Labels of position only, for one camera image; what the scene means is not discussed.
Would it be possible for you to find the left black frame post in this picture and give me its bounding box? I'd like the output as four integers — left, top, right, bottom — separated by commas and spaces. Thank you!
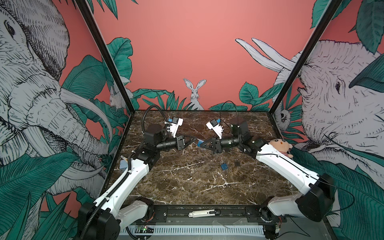
75, 0, 135, 114

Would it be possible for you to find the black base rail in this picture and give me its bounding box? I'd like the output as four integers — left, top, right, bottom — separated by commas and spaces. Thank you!
136, 205, 287, 225

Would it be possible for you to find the white perforated strip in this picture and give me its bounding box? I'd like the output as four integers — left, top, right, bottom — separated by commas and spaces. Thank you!
128, 225, 265, 237

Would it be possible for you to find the black frame post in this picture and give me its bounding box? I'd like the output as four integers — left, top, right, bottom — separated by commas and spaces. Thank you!
269, 0, 342, 115
75, 0, 135, 114

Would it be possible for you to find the blue padlock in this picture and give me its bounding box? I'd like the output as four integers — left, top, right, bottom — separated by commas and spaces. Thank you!
197, 140, 204, 148
220, 162, 229, 171

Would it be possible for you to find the left black corrugated cable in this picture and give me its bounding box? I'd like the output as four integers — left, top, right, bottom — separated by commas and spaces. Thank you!
141, 104, 168, 133

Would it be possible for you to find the right black frame post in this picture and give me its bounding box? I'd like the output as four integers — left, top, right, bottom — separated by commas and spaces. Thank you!
269, 0, 342, 115

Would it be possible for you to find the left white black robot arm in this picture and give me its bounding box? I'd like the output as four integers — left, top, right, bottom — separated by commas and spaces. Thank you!
75, 123, 196, 240

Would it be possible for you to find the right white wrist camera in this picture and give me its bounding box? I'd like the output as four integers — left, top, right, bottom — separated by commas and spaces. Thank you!
206, 119, 224, 139

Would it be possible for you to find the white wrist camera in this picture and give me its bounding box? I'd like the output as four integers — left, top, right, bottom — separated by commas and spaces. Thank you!
165, 117, 184, 138
206, 119, 224, 139

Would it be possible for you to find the white utility knife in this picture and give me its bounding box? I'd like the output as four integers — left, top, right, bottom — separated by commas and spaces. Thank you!
188, 209, 217, 218

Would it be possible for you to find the small green circuit board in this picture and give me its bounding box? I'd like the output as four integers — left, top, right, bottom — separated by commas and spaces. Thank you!
136, 225, 155, 235

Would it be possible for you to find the plush doll striped shirt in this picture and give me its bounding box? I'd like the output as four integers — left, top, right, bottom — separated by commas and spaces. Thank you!
269, 139, 294, 159

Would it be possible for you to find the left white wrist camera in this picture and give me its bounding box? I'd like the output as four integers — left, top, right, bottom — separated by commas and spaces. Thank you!
165, 117, 184, 138

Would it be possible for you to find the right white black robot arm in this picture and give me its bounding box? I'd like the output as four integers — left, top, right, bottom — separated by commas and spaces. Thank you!
200, 118, 335, 223

